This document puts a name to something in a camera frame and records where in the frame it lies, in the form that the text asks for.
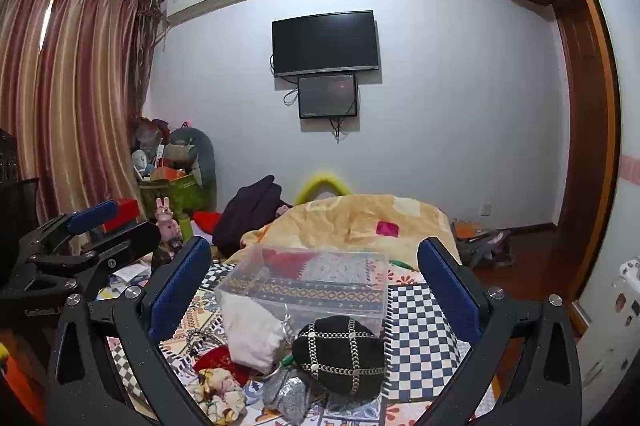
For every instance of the wall television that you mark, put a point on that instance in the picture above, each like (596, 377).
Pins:
(324, 42)

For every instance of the red box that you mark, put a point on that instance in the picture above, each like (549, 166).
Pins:
(125, 211)

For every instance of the white sliding wardrobe door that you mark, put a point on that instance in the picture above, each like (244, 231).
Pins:
(617, 81)

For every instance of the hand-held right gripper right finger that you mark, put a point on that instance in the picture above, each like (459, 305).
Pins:
(450, 293)

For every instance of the black studded pouch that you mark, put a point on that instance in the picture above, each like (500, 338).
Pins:
(340, 356)

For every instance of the patterned bed sheet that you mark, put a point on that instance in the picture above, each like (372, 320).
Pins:
(425, 356)

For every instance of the pile of papers and books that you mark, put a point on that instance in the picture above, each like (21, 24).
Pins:
(125, 278)

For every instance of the wall socket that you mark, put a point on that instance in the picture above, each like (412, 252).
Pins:
(486, 209)

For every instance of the grey plush toy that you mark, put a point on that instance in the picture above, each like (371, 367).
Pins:
(197, 151)

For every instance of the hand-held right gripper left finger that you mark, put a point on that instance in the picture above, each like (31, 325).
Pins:
(180, 288)

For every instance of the silver glitter pouch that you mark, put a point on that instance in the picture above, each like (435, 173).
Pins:
(285, 395)

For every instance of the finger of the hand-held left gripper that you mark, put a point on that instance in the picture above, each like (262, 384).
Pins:
(92, 213)
(125, 242)

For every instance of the small wall monitor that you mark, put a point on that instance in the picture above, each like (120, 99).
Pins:
(327, 96)

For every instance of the green storage bag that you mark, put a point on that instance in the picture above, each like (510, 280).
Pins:
(175, 196)

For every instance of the white cloth bag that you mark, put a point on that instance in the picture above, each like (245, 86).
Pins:
(250, 331)

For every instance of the clear plastic box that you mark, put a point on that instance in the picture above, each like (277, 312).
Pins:
(310, 278)

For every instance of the red plastic bag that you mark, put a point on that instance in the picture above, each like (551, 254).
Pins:
(150, 134)

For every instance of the green knitted pouch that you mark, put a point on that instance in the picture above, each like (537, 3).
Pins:
(286, 361)

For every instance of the striped curtain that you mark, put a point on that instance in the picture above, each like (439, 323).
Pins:
(75, 106)

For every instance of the small white fan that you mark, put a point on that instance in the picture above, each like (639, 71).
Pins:
(141, 164)

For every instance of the dark purple clothing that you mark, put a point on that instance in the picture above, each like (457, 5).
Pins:
(247, 216)

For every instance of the yellow blanket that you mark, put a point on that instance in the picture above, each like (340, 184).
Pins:
(350, 216)

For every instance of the pink rabbit toy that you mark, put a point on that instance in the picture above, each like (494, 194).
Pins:
(167, 221)

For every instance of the grey purple bag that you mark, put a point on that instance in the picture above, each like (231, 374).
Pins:
(482, 243)

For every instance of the wooden door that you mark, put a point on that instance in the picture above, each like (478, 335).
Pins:
(575, 116)

